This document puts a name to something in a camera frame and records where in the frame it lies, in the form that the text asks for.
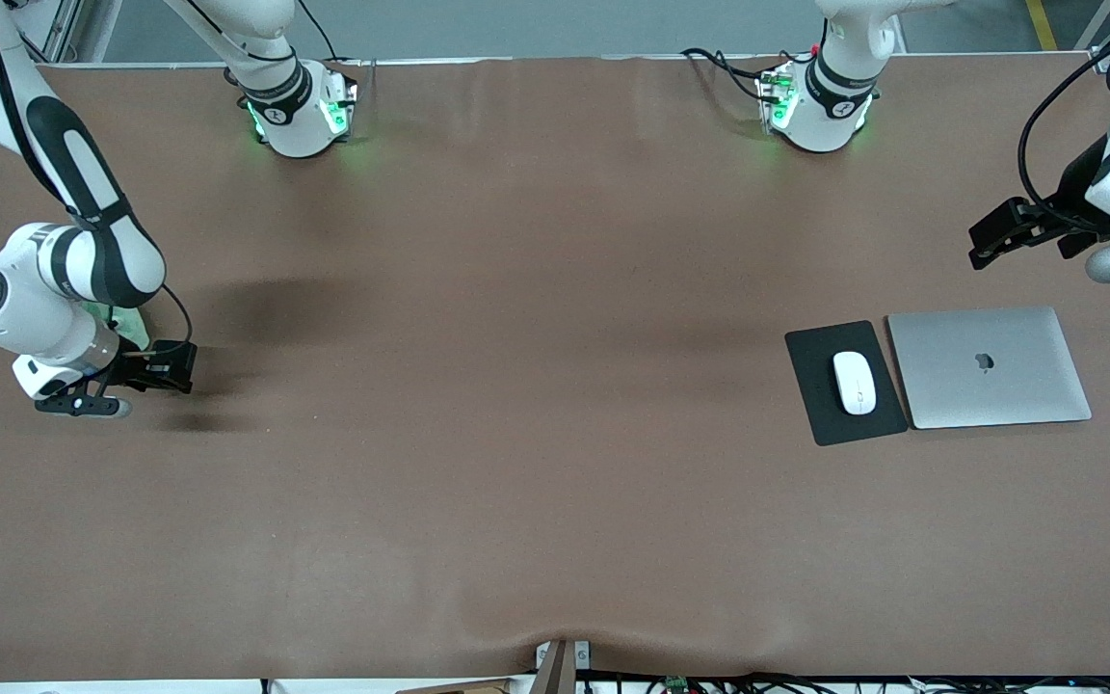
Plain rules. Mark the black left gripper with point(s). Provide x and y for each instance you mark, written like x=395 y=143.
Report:
x=1073 y=198

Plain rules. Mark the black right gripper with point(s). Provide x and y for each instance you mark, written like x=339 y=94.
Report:
x=138 y=367

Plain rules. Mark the white computer mouse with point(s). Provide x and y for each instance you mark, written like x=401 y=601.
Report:
x=854 y=381

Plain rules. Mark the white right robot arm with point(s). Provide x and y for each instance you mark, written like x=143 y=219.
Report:
x=92 y=222

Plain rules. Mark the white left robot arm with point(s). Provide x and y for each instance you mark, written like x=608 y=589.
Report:
x=834 y=116

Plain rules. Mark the black mouse pad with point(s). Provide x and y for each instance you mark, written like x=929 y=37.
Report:
x=810 y=386

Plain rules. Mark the green dinosaur plush toy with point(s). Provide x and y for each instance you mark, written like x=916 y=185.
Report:
x=131 y=326

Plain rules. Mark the silver closed laptop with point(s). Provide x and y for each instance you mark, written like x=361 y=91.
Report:
x=989 y=376

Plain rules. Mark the brown table cover cloth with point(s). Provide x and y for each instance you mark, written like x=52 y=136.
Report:
x=516 y=530

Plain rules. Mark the small green circuit board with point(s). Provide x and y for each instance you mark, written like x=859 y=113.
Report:
x=676 y=685

